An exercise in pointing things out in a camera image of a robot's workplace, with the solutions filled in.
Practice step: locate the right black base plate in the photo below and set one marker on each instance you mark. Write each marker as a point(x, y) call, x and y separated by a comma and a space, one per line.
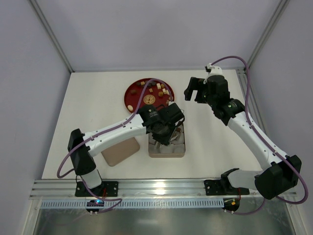
point(220, 187)

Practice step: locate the gold square tin box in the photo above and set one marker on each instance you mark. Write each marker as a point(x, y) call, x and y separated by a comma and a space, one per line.
point(175, 149)

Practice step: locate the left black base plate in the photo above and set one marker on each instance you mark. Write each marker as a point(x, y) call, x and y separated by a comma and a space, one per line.
point(96, 188)

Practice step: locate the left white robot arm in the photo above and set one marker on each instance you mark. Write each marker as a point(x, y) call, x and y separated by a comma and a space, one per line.
point(82, 147)

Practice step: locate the slotted cable duct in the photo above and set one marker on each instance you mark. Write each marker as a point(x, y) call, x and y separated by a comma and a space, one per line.
point(145, 203)

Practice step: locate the frame post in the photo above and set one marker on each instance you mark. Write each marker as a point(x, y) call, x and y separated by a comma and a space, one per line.
point(49, 31)
point(270, 26)

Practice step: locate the gold square tin lid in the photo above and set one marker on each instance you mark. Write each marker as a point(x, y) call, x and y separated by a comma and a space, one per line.
point(120, 151)

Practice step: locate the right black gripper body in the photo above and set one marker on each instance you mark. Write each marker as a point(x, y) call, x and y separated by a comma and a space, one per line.
point(197, 88)

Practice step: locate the red round tray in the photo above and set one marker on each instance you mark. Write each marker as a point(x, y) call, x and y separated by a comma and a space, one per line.
point(152, 95)

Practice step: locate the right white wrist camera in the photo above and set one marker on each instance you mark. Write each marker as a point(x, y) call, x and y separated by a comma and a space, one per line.
point(212, 71)

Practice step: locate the left frame post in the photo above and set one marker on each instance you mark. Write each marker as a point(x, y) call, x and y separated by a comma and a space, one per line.
point(49, 31)

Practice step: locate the aluminium rail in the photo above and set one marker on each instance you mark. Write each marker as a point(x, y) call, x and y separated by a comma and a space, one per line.
point(132, 188)

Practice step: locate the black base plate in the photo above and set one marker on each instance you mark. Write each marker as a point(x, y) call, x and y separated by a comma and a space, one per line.
point(96, 188)
point(220, 187)

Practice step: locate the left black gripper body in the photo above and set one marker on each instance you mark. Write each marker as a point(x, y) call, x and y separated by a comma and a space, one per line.
point(165, 140)

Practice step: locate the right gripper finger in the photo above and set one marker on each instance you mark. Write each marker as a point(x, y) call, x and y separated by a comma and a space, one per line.
point(192, 86)
point(200, 97)

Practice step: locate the right frame post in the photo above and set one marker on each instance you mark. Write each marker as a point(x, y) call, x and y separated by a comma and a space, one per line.
point(270, 26)

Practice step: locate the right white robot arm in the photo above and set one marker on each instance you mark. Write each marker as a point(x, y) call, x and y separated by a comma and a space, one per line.
point(279, 171)

